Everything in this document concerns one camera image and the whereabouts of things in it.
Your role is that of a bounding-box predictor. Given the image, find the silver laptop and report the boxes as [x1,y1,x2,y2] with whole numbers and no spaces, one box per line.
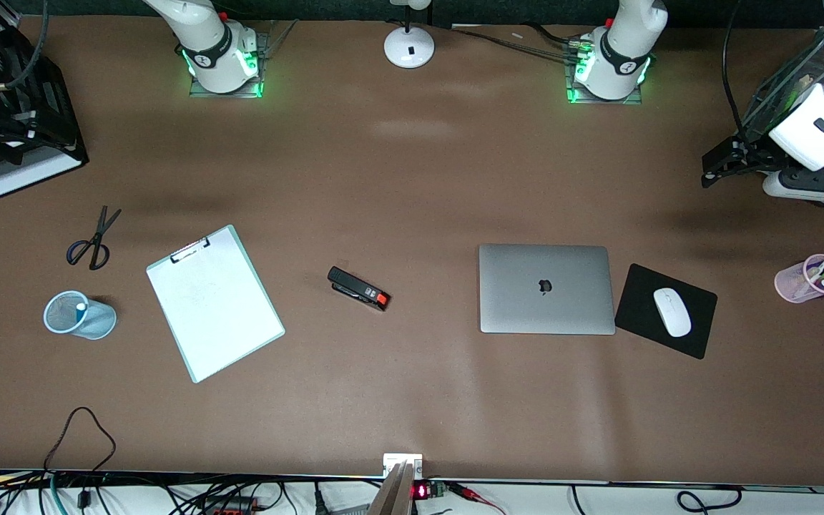
[479,244,617,335]

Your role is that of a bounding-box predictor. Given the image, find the black stacked paper tray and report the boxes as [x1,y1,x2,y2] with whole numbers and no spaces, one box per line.
[0,14,89,200]

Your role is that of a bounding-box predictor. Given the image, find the black mesh desk organizer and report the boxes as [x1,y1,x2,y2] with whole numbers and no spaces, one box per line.
[741,25,824,212]

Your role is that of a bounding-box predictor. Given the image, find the pink translucent pen cup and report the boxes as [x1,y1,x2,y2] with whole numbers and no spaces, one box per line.
[775,254,824,303]

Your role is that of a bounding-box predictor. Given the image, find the black scissors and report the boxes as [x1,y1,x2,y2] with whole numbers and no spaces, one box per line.
[66,206,123,271]

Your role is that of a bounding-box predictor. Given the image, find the white computer mouse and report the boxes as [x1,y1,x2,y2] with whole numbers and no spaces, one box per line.
[653,288,692,338]

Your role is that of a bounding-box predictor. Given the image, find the black mouse pad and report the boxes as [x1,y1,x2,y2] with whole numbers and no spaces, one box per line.
[614,263,718,360]

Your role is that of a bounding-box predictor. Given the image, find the light blue mesh pen cup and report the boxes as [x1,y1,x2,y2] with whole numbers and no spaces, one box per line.
[44,290,117,340]

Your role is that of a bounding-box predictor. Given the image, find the pale green clipboard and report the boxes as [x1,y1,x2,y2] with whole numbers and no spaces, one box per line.
[146,225,286,384]

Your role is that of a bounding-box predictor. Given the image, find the white paper sheet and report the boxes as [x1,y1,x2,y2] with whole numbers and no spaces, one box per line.
[147,240,284,382]

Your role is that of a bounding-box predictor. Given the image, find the white round lamp base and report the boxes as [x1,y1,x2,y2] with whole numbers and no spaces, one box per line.
[383,0,436,69]

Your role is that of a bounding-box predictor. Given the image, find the black stapler with red tip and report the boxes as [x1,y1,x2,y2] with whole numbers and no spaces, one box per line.
[327,266,391,313]

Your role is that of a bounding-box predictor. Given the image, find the white small box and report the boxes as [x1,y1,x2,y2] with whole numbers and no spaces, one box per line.
[383,453,423,479]

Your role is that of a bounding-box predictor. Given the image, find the wooden bars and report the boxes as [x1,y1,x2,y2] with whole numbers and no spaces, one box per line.
[369,461,416,515]

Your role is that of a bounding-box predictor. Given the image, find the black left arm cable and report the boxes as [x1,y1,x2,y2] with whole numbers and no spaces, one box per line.
[723,0,750,138]

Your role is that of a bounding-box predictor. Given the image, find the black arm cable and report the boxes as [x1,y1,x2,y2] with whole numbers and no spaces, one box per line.
[723,0,750,138]
[0,0,49,94]

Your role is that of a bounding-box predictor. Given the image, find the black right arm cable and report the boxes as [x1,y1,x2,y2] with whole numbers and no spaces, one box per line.
[0,0,49,94]

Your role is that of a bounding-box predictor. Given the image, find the black table cable bundle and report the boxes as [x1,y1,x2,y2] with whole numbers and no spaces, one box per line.
[451,24,588,64]

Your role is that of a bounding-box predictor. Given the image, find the black looped cable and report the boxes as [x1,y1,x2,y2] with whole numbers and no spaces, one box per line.
[44,406,116,473]

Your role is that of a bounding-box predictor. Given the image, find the black coiled cable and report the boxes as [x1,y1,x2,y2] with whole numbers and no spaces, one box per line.
[675,486,743,514]

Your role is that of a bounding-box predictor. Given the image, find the tangled black cable bundle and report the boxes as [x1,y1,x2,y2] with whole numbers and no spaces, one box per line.
[0,469,384,515]

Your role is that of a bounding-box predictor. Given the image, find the red and black wires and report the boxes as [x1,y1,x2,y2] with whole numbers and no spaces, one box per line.
[448,482,507,515]

